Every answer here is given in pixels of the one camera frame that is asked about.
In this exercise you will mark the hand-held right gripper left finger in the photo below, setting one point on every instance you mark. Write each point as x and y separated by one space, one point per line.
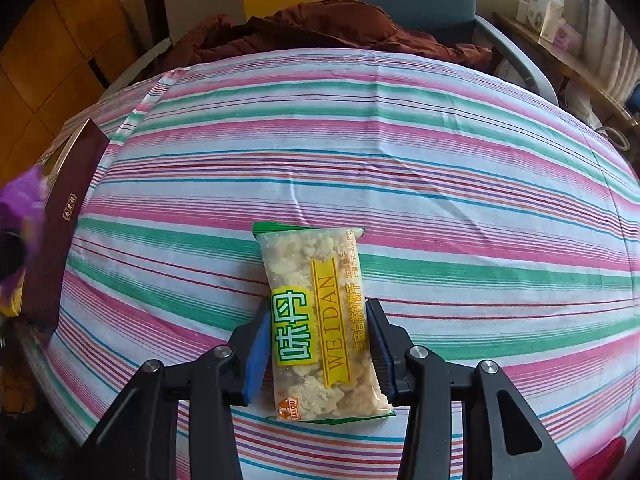
257 355

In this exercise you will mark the pink box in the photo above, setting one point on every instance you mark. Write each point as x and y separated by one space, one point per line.
567 37

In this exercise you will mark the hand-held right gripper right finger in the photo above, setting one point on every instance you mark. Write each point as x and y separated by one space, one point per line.
382 355

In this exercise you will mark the gold tin box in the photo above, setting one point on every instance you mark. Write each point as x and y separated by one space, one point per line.
60 230

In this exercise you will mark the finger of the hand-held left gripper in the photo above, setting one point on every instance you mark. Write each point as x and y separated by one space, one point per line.
10 255

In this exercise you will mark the purple soft object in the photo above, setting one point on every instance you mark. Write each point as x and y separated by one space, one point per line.
20 200

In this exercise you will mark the dark red garment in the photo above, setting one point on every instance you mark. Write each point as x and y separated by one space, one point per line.
325 30

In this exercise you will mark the large white carton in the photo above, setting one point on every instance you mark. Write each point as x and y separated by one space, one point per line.
547 12

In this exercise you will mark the grey yellow blue chair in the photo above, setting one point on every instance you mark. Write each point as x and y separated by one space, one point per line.
415 0

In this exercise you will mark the wooden wardrobe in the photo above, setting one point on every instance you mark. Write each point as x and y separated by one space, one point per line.
50 35

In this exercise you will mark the yellow snack packet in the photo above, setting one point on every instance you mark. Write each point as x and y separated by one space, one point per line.
310 285

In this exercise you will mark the striped tablecloth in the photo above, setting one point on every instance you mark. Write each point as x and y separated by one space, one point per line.
400 160

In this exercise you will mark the wooden side desk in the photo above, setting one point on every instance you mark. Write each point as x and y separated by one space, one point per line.
560 55

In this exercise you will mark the red cloth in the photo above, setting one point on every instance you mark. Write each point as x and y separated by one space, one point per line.
600 460

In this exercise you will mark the small white carton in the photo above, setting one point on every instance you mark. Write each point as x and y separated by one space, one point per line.
525 12

